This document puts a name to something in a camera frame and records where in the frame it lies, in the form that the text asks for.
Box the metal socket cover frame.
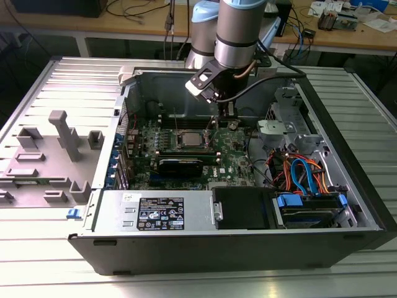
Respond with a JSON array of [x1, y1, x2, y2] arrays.
[[203, 117, 220, 147]]

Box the CPU with silver top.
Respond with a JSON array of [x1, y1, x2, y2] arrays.
[[181, 132, 202, 147]]

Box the silver metal drive cage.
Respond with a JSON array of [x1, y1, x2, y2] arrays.
[[256, 86, 329, 156]]

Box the green motherboard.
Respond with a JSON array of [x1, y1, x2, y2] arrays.
[[125, 119, 264, 191]]

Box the black upright device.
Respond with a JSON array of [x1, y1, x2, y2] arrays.
[[277, 0, 292, 37]]

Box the RAM stick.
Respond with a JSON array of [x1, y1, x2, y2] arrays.
[[157, 153, 220, 165]]

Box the black graphics card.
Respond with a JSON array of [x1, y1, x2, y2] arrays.
[[158, 157, 204, 178]]

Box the metal finned heatsink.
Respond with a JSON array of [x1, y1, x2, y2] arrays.
[[318, 9, 341, 32]]

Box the printed white paper sheet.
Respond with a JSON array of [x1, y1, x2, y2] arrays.
[[308, 1, 342, 16]]

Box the black plastic shroud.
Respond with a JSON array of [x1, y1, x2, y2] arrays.
[[213, 187, 274, 230]]

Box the hard disk in blue carrier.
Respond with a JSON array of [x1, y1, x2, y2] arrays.
[[272, 191, 350, 230]]

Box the silver power supply with label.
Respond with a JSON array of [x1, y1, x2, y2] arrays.
[[92, 188, 224, 233]]

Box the wooden desk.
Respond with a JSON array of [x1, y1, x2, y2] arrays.
[[0, 0, 397, 58]]

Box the plain white paper sheet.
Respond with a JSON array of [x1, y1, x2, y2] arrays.
[[362, 18, 397, 34]]

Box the black open PC case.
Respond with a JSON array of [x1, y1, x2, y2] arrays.
[[68, 63, 397, 277]]

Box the large black box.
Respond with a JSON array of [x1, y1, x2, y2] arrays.
[[11, 0, 108, 18]]

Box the grey plastic parts rack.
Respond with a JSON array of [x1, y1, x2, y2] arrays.
[[0, 110, 105, 209]]

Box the short copper-coloured cable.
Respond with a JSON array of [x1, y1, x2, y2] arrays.
[[233, 59, 257, 78]]

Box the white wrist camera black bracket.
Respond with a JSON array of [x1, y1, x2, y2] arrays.
[[185, 60, 229, 104]]

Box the black internal power cable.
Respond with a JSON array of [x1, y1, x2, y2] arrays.
[[246, 125, 274, 189]]

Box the thick black camera cable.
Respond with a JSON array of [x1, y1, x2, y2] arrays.
[[215, 40, 308, 103]]

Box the blue network cable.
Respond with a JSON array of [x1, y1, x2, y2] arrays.
[[296, 24, 306, 60]]

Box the thin red wire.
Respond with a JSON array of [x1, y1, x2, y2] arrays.
[[119, 111, 138, 133]]

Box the blue flat wire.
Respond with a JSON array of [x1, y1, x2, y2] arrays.
[[291, 158, 320, 196]]

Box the grey metal bracket part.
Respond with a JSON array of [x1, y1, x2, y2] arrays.
[[336, 9, 364, 30]]

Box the orange wire bundle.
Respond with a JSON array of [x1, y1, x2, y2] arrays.
[[266, 148, 339, 195]]

